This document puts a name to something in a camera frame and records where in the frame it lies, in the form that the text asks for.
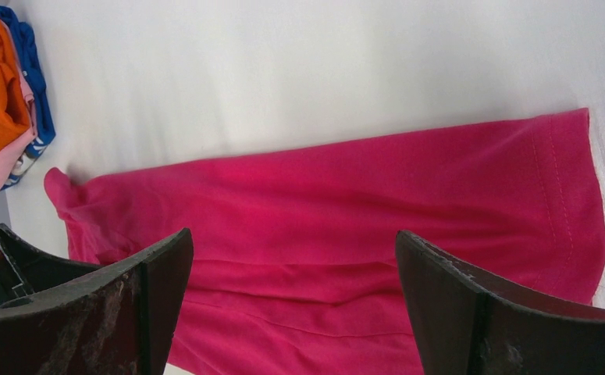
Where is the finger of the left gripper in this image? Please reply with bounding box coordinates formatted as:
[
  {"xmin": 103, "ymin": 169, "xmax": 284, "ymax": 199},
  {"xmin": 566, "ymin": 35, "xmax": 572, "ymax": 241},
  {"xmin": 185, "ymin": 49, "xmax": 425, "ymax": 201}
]
[{"xmin": 0, "ymin": 223, "xmax": 100, "ymax": 301}]

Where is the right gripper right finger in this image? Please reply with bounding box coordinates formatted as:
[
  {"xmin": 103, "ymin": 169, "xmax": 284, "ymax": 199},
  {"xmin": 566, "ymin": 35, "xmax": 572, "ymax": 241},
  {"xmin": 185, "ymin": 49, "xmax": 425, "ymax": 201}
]
[{"xmin": 395, "ymin": 231, "xmax": 605, "ymax": 374}]

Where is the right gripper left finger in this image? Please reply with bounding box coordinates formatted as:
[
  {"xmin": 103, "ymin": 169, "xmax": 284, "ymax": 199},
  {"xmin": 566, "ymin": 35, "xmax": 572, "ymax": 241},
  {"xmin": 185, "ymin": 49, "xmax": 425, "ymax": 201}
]
[{"xmin": 0, "ymin": 229, "xmax": 194, "ymax": 374}]

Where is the crimson red t-shirt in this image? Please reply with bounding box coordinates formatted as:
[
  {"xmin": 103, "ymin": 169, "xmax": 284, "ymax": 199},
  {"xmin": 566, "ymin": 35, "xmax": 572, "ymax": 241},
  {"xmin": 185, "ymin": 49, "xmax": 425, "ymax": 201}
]
[{"xmin": 44, "ymin": 109, "xmax": 605, "ymax": 374}]

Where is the pink folded t-shirt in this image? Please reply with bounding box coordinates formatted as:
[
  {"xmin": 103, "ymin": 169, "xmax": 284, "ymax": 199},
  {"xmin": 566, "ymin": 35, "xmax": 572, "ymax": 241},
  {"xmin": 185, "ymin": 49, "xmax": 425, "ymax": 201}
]
[{"xmin": 0, "ymin": 21, "xmax": 38, "ymax": 190}]

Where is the blue folded t-shirt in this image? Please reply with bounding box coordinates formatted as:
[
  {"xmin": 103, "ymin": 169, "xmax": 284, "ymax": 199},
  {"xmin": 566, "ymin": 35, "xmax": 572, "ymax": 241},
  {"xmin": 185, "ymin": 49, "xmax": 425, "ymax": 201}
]
[{"xmin": 0, "ymin": 5, "xmax": 56, "ymax": 190}]

